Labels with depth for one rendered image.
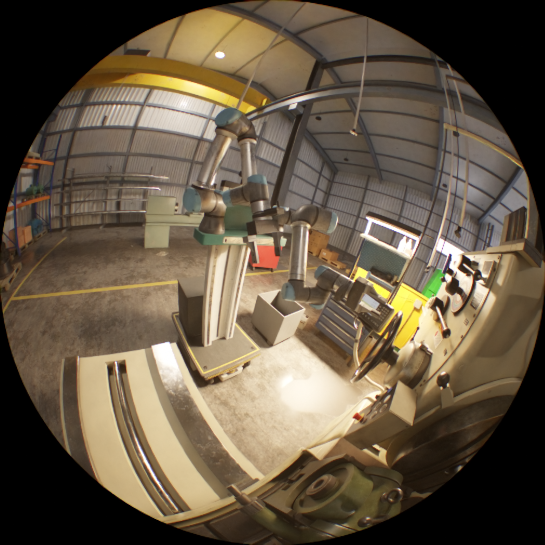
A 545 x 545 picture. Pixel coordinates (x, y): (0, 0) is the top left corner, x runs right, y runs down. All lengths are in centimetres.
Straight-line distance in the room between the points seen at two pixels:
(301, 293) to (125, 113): 973
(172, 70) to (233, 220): 656
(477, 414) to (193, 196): 125
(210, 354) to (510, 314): 188
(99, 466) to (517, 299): 158
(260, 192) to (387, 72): 836
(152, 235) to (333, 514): 525
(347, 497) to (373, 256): 262
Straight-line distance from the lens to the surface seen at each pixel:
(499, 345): 62
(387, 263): 263
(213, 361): 164
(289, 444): 180
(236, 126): 82
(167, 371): 111
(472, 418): 64
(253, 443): 172
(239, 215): 113
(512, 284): 58
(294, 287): 68
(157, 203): 496
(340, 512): 49
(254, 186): 64
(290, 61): 956
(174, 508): 104
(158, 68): 717
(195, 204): 77
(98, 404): 119
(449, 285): 76
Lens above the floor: 167
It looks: 22 degrees down
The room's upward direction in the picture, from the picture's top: 16 degrees clockwise
